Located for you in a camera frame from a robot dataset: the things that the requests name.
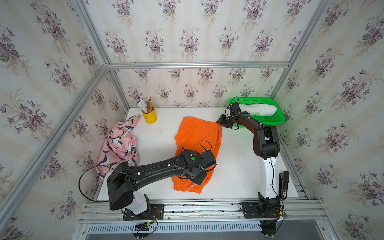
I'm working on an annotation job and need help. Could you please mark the white shorts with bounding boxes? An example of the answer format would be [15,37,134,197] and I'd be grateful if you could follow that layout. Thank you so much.
[239,104,278,117]

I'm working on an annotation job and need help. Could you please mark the orange cloth garment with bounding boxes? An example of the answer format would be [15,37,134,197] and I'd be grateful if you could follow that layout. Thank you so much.
[172,117,223,194]

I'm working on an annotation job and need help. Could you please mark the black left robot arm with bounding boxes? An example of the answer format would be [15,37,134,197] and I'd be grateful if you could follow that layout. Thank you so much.
[107,150,217,211]

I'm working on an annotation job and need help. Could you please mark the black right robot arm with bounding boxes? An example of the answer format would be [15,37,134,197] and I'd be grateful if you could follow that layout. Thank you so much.
[217,102,281,218]

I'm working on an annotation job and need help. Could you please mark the green plastic basket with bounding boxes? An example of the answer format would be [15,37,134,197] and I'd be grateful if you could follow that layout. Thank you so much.
[229,97,285,126]

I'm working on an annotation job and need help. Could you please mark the yellow pencil cup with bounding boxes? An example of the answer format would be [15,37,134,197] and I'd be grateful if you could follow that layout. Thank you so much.
[142,107,157,124]

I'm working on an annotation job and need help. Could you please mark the pink patterned garment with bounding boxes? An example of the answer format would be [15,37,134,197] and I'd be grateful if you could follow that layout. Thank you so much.
[96,115,141,184]

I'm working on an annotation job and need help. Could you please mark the wooden pencils bundle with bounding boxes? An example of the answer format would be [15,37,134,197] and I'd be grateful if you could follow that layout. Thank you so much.
[146,97,153,114]

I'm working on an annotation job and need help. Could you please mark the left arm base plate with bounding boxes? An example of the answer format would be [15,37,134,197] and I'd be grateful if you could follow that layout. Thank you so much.
[123,204,165,221]

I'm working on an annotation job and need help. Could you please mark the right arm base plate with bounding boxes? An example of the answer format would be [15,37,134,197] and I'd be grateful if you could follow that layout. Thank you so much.
[240,201,282,219]

